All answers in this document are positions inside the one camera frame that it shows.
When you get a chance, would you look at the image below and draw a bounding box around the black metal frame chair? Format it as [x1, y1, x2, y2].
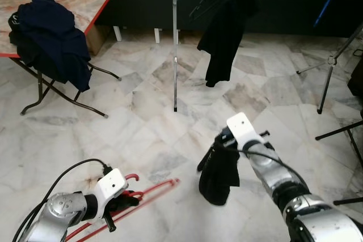
[315, 120, 363, 206]

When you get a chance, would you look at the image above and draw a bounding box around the black plastic hanger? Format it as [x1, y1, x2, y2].
[187, 0, 225, 22]

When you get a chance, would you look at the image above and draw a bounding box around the black television console cabinet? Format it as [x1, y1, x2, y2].
[94, 0, 363, 39]

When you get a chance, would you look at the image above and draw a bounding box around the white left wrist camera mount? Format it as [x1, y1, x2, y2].
[94, 168, 129, 223]

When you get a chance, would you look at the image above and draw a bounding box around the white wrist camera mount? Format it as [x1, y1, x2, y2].
[94, 168, 129, 223]
[226, 113, 266, 152]

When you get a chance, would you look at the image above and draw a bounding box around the light wooden cabinet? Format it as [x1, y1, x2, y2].
[85, 24, 112, 56]

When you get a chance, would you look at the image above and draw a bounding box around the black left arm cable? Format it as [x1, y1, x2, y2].
[11, 159, 114, 242]

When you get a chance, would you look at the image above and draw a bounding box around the black collared shirt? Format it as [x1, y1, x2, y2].
[197, 134, 242, 207]

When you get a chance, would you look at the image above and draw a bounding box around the red plastic hanger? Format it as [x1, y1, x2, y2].
[65, 173, 181, 242]

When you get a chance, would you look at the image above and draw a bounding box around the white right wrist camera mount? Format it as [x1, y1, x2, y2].
[226, 113, 266, 152]

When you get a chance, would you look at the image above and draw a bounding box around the blue plastic hanger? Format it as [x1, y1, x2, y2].
[314, 0, 343, 28]

